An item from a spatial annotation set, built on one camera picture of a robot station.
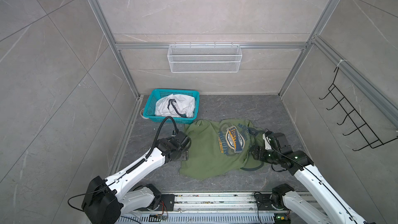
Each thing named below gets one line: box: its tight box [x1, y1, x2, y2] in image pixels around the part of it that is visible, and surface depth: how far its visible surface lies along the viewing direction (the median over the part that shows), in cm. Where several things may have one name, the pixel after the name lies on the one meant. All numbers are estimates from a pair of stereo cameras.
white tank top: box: [154, 93, 196, 118], surface depth 109 cm
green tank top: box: [179, 118, 265, 181], surface depth 90 cm
